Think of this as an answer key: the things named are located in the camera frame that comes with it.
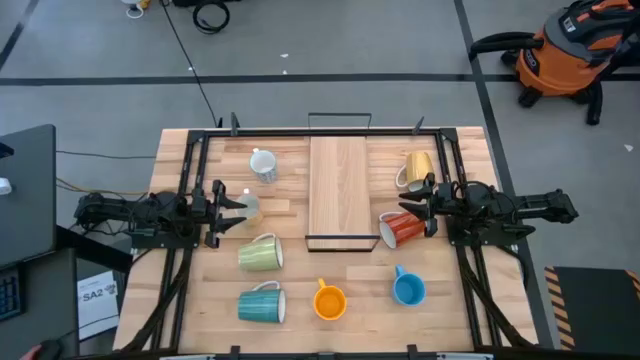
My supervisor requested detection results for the orange yellow faceted mug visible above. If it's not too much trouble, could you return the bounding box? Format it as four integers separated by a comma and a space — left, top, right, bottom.
312, 277, 348, 322

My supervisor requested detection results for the coiled black cable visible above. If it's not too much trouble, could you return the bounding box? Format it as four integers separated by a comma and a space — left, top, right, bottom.
192, 0, 232, 35

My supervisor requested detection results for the thin black floor cable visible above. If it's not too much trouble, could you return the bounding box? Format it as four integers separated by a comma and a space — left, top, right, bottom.
55, 149, 157, 161

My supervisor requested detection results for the black computer mouse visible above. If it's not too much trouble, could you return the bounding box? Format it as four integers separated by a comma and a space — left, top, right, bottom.
39, 338, 65, 360

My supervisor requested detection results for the black vacuum hose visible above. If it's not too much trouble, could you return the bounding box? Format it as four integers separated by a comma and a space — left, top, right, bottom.
468, 31, 545, 62

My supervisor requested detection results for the black wire rack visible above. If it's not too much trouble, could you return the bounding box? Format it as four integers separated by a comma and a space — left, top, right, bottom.
304, 112, 381, 253

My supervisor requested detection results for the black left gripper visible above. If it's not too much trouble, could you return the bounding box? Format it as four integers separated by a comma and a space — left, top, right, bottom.
188, 179, 247, 250

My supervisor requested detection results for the black hazard striped mat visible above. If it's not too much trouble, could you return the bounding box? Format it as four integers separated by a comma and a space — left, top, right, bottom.
543, 265, 640, 351

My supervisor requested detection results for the teal striped mug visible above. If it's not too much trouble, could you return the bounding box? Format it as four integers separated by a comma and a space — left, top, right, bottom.
236, 280, 288, 325

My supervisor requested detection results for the long black floor cable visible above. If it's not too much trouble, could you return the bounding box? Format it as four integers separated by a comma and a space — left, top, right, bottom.
159, 0, 224, 129

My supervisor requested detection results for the yellowish floor cable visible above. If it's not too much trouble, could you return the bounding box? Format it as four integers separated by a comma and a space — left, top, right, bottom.
55, 177, 151, 197

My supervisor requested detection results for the black metal table frame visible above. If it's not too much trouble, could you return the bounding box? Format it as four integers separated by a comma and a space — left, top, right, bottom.
119, 112, 539, 360

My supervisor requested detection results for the white blue patterned mug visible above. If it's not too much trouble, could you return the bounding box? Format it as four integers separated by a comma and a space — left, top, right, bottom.
248, 147, 279, 185

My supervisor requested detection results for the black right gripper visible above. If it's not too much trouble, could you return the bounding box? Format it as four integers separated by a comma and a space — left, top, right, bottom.
398, 172, 464, 239

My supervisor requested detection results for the light blue mug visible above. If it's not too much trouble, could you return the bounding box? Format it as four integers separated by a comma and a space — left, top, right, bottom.
391, 264, 427, 307

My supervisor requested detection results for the mustard yellow striped mug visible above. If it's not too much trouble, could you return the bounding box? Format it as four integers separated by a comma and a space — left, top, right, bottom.
394, 150, 436, 194

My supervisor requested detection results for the pale yellow mug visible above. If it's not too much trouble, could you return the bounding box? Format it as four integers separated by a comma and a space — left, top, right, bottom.
234, 188, 265, 229

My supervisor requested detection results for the white paper sheet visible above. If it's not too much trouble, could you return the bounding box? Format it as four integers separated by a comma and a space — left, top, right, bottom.
76, 269, 121, 342

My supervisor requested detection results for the red orange striped mug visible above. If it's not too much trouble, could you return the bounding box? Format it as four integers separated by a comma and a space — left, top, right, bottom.
378, 210, 427, 250

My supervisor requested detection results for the black keyboard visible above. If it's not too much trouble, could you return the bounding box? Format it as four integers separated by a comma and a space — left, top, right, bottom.
0, 267, 24, 321

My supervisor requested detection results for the orange shop vacuum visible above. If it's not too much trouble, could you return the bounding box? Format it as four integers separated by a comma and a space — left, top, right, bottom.
501, 0, 640, 126

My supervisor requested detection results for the light green striped mug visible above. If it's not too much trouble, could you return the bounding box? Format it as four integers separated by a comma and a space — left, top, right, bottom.
237, 232, 285, 274

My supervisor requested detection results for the white cable loop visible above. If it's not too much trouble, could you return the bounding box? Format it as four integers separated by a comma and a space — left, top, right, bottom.
121, 0, 151, 20

